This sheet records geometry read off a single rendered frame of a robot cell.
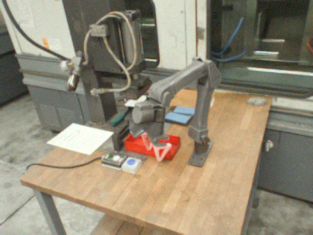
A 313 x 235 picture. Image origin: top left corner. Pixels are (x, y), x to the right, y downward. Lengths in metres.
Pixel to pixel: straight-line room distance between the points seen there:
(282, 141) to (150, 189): 1.16
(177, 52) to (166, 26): 0.20
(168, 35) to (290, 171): 1.29
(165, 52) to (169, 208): 1.27
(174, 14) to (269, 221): 1.60
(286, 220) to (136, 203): 1.42
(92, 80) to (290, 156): 1.42
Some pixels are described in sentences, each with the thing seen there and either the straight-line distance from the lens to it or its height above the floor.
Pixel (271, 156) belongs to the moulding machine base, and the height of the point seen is 0.41.
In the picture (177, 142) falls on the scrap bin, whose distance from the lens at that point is 1.38.
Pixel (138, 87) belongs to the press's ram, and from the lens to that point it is 1.44.
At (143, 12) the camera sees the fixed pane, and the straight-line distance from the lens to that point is 2.09.
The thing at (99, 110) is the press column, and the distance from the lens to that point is 1.64.
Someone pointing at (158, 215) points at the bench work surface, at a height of 0.90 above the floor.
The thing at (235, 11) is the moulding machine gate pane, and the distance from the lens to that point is 1.79.
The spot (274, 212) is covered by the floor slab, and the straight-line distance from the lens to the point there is 2.35.
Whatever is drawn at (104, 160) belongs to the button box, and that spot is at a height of 0.93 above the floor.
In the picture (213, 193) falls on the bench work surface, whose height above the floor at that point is 0.90.
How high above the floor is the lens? 1.73
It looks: 30 degrees down
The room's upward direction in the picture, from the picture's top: 6 degrees counter-clockwise
